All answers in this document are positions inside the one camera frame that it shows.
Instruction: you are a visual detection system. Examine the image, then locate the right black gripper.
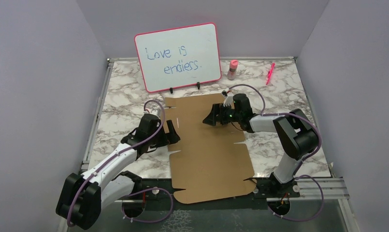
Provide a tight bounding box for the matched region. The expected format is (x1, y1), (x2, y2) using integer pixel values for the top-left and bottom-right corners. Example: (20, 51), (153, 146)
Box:
(203, 102), (242, 126)

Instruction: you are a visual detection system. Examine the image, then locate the brown cardboard box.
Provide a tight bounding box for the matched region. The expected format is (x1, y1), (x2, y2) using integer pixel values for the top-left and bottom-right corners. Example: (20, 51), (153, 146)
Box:
(165, 94), (255, 189)

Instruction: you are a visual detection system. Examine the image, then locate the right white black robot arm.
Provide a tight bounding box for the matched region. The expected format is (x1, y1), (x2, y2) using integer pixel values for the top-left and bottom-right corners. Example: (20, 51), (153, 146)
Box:
(202, 93), (322, 197)

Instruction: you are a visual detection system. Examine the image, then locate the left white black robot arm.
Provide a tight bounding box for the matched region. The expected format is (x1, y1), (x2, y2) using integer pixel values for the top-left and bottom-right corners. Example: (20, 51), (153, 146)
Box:
(56, 114), (180, 230)

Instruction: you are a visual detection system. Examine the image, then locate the pink-capped spray bottle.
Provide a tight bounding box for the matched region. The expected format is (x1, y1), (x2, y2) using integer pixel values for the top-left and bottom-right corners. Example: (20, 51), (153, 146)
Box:
(227, 59), (238, 80)

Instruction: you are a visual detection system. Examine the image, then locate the pink-framed whiteboard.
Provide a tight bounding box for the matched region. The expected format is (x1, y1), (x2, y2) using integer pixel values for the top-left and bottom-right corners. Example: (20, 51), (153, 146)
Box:
(134, 23), (222, 93)

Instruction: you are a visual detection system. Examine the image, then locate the pink marker pen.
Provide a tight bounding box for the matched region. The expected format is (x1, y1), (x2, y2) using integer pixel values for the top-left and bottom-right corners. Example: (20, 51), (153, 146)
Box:
(266, 63), (275, 85)

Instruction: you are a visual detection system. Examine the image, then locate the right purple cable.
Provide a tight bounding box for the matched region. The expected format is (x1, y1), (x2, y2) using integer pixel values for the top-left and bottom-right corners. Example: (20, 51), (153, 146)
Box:
(224, 84), (325, 223)

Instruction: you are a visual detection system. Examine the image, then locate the purple cable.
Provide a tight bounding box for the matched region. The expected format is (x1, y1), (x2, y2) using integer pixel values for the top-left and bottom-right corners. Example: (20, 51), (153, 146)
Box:
(224, 84), (325, 223)
(66, 100), (174, 228)

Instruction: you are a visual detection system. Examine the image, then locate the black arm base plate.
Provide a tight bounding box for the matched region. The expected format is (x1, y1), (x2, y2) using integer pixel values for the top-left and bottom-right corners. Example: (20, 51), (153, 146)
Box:
(120, 177), (300, 213)

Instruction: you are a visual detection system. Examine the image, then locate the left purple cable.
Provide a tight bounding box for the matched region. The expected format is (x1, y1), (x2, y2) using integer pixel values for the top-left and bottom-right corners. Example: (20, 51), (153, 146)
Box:
(66, 100), (174, 228)

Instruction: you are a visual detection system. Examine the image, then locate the aluminium table frame rail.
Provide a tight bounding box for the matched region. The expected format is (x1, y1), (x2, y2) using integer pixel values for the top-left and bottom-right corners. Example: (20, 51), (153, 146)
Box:
(82, 58), (358, 232)

